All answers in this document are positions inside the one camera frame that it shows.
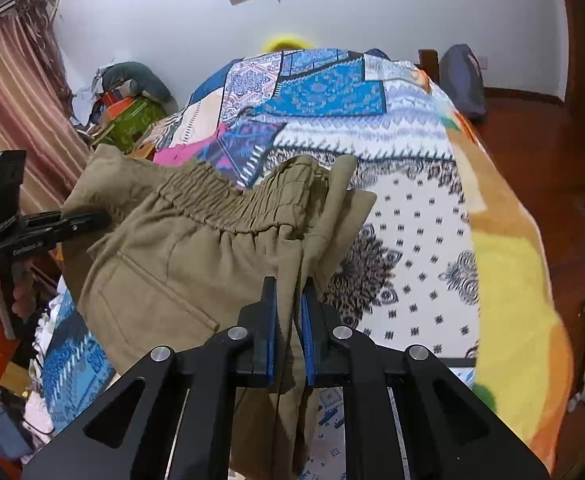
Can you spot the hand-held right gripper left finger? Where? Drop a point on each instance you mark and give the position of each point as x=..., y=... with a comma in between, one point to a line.
x=271, y=330

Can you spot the grey blue backpack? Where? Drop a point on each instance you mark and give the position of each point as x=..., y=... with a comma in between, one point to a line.
x=465, y=80

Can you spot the striped brown curtain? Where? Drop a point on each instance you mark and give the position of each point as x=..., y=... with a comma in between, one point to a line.
x=17, y=100

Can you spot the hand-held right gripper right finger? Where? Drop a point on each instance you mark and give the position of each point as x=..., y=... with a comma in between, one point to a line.
x=307, y=340

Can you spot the dark wooden bed post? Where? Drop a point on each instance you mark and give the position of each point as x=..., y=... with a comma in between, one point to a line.
x=427, y=62

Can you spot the orange box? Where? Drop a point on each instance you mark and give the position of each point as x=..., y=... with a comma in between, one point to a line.
x=120, y=105

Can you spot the person's left hand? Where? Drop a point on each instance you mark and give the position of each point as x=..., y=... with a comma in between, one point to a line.
x=22, y=287

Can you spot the white folded cloth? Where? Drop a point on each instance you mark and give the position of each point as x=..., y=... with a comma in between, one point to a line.
x=42, y=412

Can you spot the blue patchwork blanket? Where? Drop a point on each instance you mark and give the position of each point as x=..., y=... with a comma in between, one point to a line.
x=322, y=90

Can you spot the crumpled white plastic bag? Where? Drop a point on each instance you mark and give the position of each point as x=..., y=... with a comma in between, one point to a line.
x=85, y=102

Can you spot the green fabric bag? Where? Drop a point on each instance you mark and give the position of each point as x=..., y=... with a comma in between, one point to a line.
x=132, y=120

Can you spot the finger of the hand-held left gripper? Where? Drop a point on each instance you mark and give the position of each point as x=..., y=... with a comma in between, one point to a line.
x=87, y=221

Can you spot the olive green pants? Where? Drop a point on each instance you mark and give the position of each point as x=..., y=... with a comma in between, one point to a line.
x=172, y=270

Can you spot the pink garment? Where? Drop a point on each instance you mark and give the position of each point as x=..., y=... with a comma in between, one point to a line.
x=187, y=152

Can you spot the orange yellow blanket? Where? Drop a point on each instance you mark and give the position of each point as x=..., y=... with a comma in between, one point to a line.
x=512, y=270

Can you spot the yellow curved bed rail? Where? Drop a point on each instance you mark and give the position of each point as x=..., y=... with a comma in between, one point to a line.
x=285, y=42

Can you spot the white wall socket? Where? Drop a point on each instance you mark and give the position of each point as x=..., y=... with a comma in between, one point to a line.
x=484, y=62

